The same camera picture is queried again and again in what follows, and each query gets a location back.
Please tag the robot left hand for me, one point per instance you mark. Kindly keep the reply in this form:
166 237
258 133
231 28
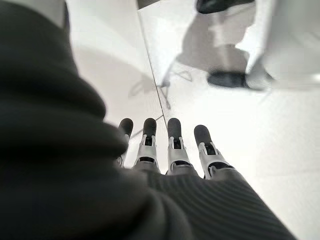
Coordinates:
62 175

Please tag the white glossy cabinet door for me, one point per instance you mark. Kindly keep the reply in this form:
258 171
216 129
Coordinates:
107 37

